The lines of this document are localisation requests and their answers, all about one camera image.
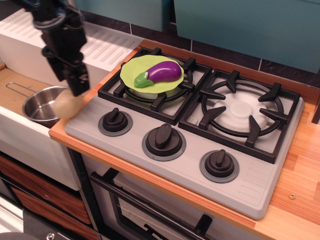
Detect purple toy eggplant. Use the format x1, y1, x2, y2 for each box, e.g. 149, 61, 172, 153
134, 61, 183, 88

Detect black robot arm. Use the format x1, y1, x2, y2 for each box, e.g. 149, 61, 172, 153
14, 0, 90, 97

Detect wooden drawer front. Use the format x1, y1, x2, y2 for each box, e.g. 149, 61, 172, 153
0, 153, 92, 225

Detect small steel pot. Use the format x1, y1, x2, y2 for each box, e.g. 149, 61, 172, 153
6, 82, 68, 129

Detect grey toy stove top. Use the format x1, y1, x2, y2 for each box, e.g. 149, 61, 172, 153
64, 68, 305, 221

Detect light green plastic plate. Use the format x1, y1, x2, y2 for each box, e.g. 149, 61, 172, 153
120, 55, 184, 94

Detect black right burner grate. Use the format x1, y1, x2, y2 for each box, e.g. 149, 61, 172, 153
178, 69, 304, 164

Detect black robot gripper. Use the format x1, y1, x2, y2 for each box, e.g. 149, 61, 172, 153
40, 14, 90, 97

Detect black right stove knob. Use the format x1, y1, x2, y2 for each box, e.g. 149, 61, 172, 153
199, 149, 240, 184

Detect black middle stove knob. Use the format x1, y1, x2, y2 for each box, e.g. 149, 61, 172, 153
142, 123, 187, 162

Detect black left stove knob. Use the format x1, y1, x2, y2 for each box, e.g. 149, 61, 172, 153
98, 107, 133, 137

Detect white sink unit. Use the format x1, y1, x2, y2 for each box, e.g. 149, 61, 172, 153
0, 9, 142, 191

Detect black stove knob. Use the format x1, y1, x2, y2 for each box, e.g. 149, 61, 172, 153
98, 107, 133, 137
142, 123, 187, 162
199, 149, 240, 184

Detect toy oven door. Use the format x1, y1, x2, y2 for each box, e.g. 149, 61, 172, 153
89, 168, 253, 240

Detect beige toy potato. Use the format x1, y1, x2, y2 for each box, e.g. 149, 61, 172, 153
52, 88, 84, 119

